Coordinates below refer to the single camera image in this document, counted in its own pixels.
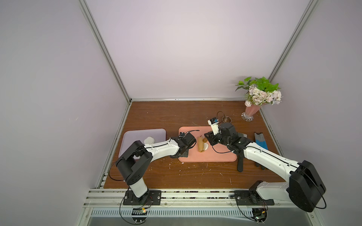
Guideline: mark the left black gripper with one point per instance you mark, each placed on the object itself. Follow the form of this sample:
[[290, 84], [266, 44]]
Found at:
[[186, 154]]

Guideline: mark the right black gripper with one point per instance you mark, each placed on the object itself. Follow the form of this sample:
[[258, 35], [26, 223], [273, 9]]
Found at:
[[210, 138]]

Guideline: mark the wooden rolling pin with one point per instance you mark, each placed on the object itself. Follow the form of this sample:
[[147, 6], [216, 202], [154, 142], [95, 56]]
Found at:
[[200, 142]]

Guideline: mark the small dough piece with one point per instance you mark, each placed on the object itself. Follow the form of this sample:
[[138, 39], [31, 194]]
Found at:
[[206, 145]]

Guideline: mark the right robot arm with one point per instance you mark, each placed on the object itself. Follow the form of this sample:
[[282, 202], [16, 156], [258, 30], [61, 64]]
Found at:
[[302, 184]]

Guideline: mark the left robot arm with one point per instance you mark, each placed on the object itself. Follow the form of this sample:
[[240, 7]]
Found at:
[[134, 162]]

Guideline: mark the large dough ball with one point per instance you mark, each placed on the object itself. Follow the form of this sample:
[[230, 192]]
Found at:
[[149, 140]]

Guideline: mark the pink glass vase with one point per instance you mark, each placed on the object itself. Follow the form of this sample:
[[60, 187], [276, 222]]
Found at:
[[249, 113]]

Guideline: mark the blue work glove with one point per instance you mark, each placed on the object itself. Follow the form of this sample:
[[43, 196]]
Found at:
[[260, 140]]

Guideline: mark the artificial flower bouquet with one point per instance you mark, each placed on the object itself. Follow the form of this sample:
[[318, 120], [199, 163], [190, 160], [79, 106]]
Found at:
[[260, 91]]

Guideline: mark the purple silicone mat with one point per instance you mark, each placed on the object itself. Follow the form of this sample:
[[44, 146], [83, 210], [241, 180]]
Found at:
[[130, 136]]

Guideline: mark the black handled metal scraper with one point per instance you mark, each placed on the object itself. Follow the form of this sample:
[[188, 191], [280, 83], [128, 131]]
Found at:
[[240, 165]]

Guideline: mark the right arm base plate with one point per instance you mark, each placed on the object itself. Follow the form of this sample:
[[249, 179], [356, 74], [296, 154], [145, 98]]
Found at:
[[246, 197]]

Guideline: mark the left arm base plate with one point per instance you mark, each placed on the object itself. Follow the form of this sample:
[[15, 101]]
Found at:
[[151, 197]]

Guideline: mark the aluminium frame rail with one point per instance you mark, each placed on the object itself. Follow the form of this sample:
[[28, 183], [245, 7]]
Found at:
[[173, 198]]

